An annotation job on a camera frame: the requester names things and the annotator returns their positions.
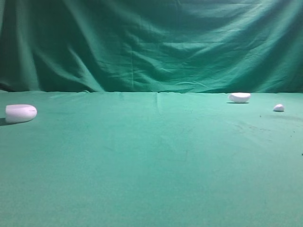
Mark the white oval case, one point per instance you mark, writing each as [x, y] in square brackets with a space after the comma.
[239, 97]

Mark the white earphone case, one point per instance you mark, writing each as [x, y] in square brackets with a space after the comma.
[19, 113]

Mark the green table cloth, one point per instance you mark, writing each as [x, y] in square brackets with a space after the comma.
[152, 160]

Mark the green backdrop curtain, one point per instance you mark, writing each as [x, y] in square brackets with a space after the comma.
[184, 46]

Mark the small white earbud piece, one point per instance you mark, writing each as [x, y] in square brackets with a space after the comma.
[278, 108]

